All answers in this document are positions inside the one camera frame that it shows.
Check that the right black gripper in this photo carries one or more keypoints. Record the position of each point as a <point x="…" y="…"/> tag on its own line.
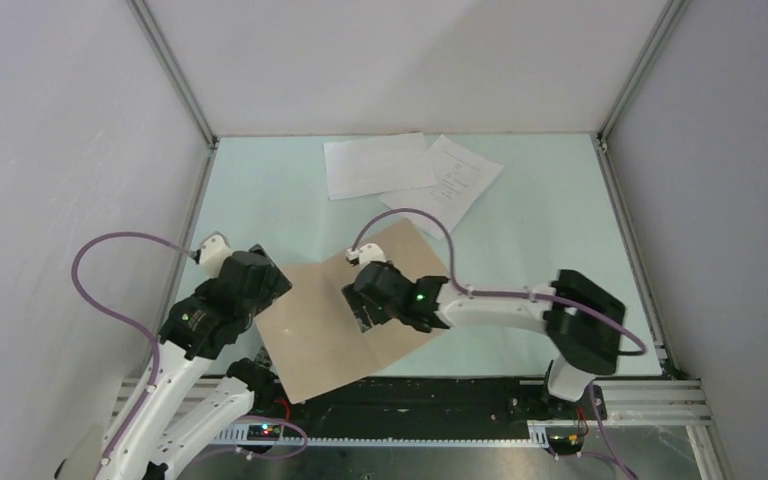
<point x="357" y="301"/>

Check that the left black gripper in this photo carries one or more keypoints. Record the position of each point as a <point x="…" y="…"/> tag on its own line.
<point x="276" y="284"/>

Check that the brown cardboard folder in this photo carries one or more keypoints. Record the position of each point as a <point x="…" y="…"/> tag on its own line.
<point x="311" y="333"/>

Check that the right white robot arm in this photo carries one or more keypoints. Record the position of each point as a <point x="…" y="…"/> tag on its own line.
<point x="584" y="322"/>

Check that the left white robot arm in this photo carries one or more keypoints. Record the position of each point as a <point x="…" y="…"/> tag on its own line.
<point x="147" y="440"/>

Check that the printed white paper sheet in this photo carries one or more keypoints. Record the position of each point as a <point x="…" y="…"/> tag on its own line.
<point x="462" y="176"/>

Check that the left circuit board with LEDs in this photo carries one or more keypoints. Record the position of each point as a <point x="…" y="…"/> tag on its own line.
<point x="264" y="432"/>

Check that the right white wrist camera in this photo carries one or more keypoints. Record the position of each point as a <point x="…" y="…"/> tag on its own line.
<point x="365" y="254"/>

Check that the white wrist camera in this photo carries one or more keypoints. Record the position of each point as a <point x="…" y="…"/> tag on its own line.
<point x="365" y="254"/>
<point x="212" y="253"/>

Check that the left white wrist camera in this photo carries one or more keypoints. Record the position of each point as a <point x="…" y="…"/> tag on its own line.
<point x="212" y="253"/>

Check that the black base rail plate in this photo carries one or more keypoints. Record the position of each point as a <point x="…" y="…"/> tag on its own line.
<point x="430" y="409"/>

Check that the right circuit board with wires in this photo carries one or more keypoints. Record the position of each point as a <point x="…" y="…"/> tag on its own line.
<point x="564" y="443"/>

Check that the aluminium frame rail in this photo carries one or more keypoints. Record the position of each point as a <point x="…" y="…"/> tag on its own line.
<point x="655" y="402"/>

